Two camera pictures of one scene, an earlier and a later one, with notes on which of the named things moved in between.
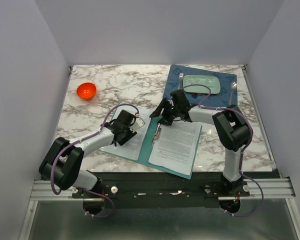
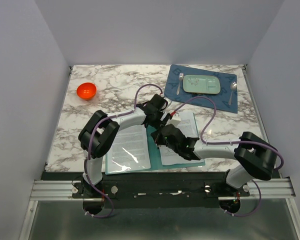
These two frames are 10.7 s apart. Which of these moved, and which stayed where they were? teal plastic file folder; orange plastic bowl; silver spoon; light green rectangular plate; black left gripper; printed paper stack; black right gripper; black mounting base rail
Moved: black right gripper; printed paper stack; black left gripper; teal plastic file folder
Stayed: silver spoon; orange plastic bowl; light green rectangular plate; black mounting base rail
